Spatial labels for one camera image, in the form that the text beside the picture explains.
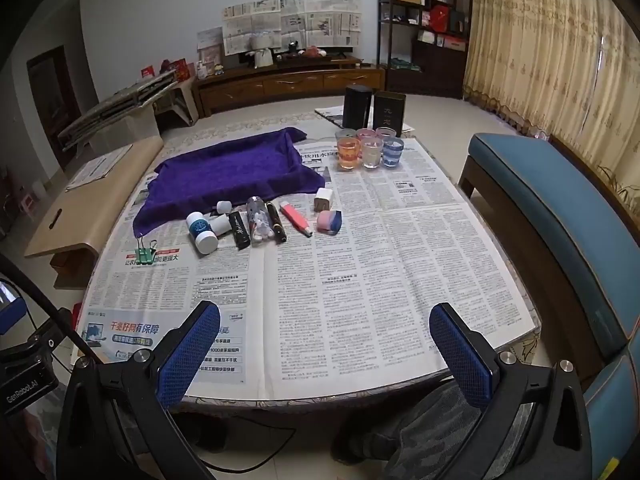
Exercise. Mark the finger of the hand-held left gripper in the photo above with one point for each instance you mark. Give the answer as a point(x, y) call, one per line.
point(10, 316)

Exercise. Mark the blue white bottle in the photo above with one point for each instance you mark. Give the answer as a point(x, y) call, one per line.
point(201, 232)

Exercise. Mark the pink picture card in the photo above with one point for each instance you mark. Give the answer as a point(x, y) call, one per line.
point(210, 55)

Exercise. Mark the white paper sheet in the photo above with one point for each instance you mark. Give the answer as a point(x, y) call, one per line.
point(97, 167)

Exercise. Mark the dark square tin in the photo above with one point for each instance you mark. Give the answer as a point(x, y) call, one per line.
point(390, 111)

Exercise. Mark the beige curved bench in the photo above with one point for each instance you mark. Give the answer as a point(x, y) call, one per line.
point(75, 210)

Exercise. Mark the person's right leg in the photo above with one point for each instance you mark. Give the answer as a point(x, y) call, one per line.
point(425, 440)

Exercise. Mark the pink plastic stool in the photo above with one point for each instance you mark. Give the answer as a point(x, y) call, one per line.
point(29, 203)

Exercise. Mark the wall newspapers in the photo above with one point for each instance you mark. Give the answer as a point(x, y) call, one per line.
point(295, 22)

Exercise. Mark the blue chair cushion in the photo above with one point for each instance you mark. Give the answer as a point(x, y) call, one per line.
point(615, 410)

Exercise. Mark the translucent storage box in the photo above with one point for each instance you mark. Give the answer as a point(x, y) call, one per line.
point(130, 127)

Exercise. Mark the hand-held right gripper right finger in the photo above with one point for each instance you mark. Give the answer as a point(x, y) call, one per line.
point(462, 355)

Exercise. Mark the beige patterned curtain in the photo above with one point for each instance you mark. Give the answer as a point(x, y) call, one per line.
point(550, 50)

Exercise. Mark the red pink pen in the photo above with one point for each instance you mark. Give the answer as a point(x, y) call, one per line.
point(295, 219)

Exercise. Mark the white wrapped bundle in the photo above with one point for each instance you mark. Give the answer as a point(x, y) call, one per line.
point(262, 52)

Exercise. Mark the pink blue eraser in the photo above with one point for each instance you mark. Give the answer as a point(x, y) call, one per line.
point(330, 222)

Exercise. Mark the newspaper spread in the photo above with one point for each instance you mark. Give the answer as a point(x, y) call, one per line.
point(350, 270)

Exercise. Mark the small white cap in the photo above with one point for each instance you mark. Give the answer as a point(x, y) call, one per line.
point(223, 206)

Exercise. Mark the wooden cabinet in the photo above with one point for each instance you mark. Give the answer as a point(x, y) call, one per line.
point(285, 85)

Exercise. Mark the dark tea tray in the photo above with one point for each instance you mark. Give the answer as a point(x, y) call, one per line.
point(302, 56)

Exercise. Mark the red gift boxes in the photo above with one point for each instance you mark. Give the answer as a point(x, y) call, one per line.
point(175, 70)

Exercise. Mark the person's left leg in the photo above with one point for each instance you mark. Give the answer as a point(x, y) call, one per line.
point(210, 432)

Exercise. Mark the folded grey boards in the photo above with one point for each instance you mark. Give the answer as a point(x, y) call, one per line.
point(115, 107)

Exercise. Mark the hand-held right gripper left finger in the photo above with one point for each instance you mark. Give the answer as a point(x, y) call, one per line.
point(187, 355)

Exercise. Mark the dark wooden door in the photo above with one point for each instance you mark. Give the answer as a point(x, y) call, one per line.
point(52, 100)

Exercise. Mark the white plastic stool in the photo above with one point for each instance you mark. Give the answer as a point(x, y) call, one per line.
point(175, 102)

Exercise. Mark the clear glass cup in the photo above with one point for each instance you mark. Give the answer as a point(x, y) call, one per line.
point(372, 155)

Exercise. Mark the green binder clip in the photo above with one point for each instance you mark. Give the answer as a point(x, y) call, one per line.
point(145, 255)

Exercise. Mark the purple towel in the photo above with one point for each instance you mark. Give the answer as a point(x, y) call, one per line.
point(235, 175)

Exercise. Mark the clear plastic bottle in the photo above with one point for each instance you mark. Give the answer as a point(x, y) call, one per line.
point(258, 220)

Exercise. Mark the pink glass cup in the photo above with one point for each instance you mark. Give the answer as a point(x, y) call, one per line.
point(386, 132)
point(366, 133)

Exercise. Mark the blue glass cup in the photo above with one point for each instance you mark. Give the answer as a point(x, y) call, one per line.
point(393, 153)

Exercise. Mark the black tube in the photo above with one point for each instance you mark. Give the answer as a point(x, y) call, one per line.
point(240, 230)

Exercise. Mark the black gold pen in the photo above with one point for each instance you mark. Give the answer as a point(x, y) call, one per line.
point(276, 221)

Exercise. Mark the folded newspaper under canisters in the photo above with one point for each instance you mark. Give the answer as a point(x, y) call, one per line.
point(330, 115)

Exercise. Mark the blue cushioned bench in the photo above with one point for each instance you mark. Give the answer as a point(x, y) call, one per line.
point(545, 205)

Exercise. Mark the person's leg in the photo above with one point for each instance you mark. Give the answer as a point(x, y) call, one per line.
point(425, 440)
point(210, 432)

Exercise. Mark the dark wooden shelf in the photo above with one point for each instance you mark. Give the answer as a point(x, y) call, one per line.
point(425, 60)

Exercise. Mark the white charger plug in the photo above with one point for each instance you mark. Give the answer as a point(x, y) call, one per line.
point(323, 199)

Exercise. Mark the black cylinder canister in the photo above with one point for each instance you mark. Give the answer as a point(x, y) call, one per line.
point(357, 107)

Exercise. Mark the teal glass cup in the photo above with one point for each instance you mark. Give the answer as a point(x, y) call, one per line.
point(345, 134)

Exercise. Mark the white cylinder roll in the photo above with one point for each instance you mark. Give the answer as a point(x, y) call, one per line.
point(220, 224)

